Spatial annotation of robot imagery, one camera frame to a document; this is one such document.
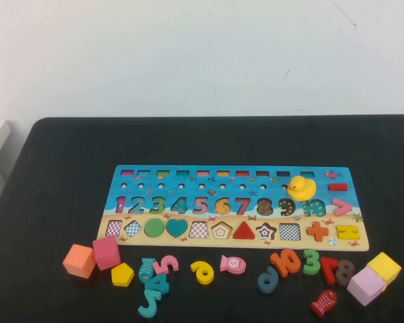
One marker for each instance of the yellow pentagon piece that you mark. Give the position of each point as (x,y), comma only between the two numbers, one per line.
(122,275)

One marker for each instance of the teal heart piece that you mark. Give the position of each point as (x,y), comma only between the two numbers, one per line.
(176,227)

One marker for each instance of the green circle piece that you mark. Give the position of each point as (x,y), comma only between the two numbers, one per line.
(154,227)

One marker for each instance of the red triangle piece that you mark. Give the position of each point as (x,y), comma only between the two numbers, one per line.
(244,233)

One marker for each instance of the yellow number six piece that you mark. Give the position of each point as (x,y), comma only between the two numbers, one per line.
(195,266)

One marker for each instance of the pink number five piece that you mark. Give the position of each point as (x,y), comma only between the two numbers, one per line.
(161,267)

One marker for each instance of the blue number puzzle board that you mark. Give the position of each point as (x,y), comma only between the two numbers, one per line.
(323,188)

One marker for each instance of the orange number ten piece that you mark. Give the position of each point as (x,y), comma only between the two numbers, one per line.
(277,260)

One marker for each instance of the teal number four piece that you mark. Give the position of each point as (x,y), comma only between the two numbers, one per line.
(161,286)

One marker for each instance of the orange plus sign piece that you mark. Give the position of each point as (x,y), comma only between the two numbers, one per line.
(317,231)

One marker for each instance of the red minus sign piece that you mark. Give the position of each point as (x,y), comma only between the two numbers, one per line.
(337,187)

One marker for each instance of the blue number nine piece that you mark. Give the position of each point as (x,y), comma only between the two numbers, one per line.
(266,288)

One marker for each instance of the teal hook-shaped number piece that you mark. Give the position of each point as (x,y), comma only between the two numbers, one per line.
(153,301)

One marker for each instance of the pink greater-than sign piece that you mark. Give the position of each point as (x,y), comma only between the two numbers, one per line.
(346,208)

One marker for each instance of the green number three piece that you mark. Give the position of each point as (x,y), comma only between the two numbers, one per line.
(314,266)

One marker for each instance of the yellow equals sign piece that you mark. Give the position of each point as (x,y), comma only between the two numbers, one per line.
(347,236)

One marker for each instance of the red number seven piece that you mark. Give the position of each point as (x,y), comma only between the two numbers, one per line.
(330,272)

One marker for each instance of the brown number eight piece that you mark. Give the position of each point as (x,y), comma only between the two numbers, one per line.
(345,273)

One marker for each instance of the yellow rubber duck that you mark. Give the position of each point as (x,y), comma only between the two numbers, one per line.
(301,190)

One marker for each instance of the pink wooden fish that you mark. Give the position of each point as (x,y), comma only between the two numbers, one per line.
(232,263)

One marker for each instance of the teal wooden fish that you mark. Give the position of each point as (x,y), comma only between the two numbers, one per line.
(145,269)

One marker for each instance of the dark pink wooden cube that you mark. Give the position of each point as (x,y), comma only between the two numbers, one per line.
(106,254)

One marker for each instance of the orange wooden cube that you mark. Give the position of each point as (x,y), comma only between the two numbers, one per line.
(78,262)

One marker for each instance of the red wooden fish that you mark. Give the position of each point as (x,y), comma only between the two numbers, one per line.
(324,303)

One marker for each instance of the light pink wooden cube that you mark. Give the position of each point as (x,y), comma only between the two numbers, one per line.
(365,286)

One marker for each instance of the yellow wooden cube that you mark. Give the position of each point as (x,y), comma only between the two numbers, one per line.
(385,266)

